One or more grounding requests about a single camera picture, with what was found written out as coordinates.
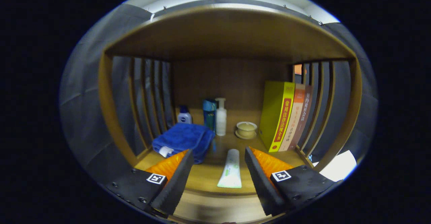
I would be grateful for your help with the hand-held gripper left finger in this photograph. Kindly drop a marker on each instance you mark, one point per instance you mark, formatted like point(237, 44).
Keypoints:
point(176, 183)

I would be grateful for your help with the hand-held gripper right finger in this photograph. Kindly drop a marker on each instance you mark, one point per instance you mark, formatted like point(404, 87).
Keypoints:
point(264, 187)

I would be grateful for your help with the white tube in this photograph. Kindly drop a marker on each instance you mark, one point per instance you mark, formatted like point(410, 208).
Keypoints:
point(230, 170)

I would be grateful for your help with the wooden countertop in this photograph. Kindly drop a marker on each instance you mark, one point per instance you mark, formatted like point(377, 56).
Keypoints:
point(208, 173)

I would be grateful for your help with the wooden cabinet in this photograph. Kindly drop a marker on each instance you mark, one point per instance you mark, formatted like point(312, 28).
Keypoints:
point(229, 35)

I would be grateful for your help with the blue towel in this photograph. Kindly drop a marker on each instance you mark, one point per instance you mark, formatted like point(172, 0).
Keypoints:
point(185, 136)

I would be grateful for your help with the beige lidded teacup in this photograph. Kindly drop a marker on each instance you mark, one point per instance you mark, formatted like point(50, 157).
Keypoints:
point(246, 129)

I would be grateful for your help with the small white blue-capped bottle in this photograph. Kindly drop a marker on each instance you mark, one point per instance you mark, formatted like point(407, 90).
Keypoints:
point(184, 118)

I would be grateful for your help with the yellow book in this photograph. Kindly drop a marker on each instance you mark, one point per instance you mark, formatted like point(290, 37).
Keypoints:
point(272, 113)

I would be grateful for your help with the blue bottle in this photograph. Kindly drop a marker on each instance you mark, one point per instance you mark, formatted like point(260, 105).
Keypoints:
point(209, 114)

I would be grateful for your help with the white side unit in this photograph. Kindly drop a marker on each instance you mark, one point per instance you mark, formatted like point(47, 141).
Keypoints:
point(338, 166)

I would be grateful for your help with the orange and white book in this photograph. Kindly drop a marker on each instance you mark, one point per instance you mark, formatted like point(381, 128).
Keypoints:
point(296, 116)

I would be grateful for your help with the white pump bottle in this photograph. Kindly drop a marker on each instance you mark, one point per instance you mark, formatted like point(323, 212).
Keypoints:
point(221, 119)

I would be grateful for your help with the brown book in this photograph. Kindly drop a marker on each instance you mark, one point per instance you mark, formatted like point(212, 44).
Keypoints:
point(304, 113)

